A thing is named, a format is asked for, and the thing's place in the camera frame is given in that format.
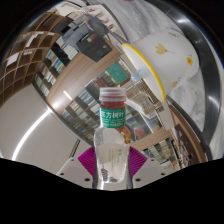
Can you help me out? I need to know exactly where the white columned building model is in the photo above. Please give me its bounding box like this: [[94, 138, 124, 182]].
[[123, 78, 174, 131]]

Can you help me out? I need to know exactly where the clear green-labelled drink bottle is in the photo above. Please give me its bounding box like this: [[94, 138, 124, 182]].
[[93, 87, 132, 184]]

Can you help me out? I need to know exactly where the white mug with yellow rim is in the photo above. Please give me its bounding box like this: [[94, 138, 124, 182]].
[[120, 28, 201, 104]]

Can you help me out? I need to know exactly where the white ceiling light strip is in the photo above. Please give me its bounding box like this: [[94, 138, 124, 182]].
[[11, 109, 51, 161]]

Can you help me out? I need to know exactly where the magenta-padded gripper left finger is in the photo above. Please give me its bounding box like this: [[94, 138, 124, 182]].
[[55, 146, 98, 189]]

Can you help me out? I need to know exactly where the dark grey building model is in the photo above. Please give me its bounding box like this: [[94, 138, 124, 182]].
[[61, 16, 113, 63]]

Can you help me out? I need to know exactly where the narrow wall bookshelf with books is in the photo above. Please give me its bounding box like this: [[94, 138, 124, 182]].
[[31, 46, 68, 101]]

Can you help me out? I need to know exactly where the white spoon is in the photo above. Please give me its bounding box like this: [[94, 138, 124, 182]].
[[130, 68, 151, 83]]

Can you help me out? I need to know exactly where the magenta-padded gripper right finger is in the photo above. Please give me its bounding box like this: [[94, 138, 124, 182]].
[[126, 146, 168, 189]]

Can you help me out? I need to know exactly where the wooden cubby shelf unit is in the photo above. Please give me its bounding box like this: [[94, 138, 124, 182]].
[[0, 11, 74, 108]]

